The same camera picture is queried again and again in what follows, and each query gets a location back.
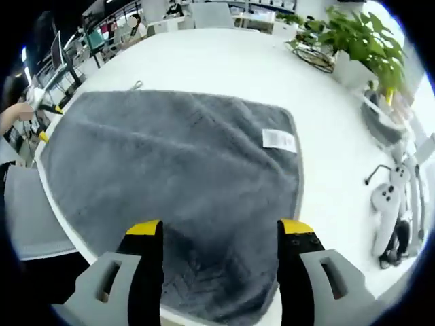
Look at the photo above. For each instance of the grey towel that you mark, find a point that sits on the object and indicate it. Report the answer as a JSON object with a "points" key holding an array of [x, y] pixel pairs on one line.
{"points": [[170, 163]]}

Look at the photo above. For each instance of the silver laptop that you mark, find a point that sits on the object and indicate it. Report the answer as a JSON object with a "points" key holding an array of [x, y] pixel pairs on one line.
{"points": [[56, 51]]}

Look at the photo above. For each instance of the grey mesh chair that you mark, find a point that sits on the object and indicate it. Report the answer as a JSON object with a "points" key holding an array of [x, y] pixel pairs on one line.
{"points": [[30, 210]]}

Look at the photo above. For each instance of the green board stand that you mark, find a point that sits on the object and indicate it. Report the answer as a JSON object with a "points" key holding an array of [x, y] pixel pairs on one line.
{"points": [[95, 39]]}

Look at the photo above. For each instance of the white game controller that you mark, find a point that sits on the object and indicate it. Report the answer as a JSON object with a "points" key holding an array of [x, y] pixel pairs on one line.
{"points": [[398, 176], [384, 220]]}

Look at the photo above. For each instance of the grey pouch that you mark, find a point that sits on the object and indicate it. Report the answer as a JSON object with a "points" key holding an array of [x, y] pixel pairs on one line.
{"points": [[380, 125]]}

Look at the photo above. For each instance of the white stand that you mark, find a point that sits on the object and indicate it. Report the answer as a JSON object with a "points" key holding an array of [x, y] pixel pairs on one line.
{"points": [[425, 149]]}

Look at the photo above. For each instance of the grey office chair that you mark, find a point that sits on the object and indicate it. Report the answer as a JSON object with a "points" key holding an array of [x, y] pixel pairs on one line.
{"points": [[212, 15]]}

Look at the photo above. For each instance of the potted green plant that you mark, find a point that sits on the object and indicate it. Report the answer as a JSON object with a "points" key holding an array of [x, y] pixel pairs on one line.
{"points": [[360, 37]]}

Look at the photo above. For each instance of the shelf of white storage bins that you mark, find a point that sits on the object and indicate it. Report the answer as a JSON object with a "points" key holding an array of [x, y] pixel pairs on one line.
{"points": [[282, 4]]}

